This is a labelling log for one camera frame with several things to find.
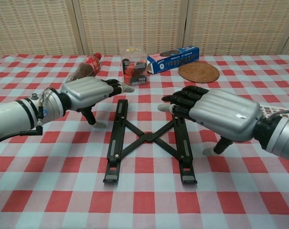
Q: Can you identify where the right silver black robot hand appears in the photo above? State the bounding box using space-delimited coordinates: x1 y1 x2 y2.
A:
158 85 264 156

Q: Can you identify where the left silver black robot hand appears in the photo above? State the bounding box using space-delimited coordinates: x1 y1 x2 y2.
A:
60 76 135 128

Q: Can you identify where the black folding laptop stand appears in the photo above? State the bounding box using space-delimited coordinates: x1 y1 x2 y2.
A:
103 99 198 184

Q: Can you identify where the cola bottle with red label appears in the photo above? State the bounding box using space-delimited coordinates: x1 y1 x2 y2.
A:
67 52 102 82

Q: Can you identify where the round woven rattan coaster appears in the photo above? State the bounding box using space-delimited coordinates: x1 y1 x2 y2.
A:
178 62 220 83

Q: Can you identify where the clear plastic snack box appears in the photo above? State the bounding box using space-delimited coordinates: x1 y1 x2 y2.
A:
120 47 149 87

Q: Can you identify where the blue Oreo cookie box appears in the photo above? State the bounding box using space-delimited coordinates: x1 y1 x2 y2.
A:
146 46 200 74

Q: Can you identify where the woven bamboo folding screen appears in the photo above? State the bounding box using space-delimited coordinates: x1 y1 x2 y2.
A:
0 0 289 57

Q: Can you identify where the red white checkered tablecloth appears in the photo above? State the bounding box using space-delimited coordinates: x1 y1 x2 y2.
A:
0 53 289 229

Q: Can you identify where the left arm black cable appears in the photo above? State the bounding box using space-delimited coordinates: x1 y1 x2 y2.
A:
0 104 44 144

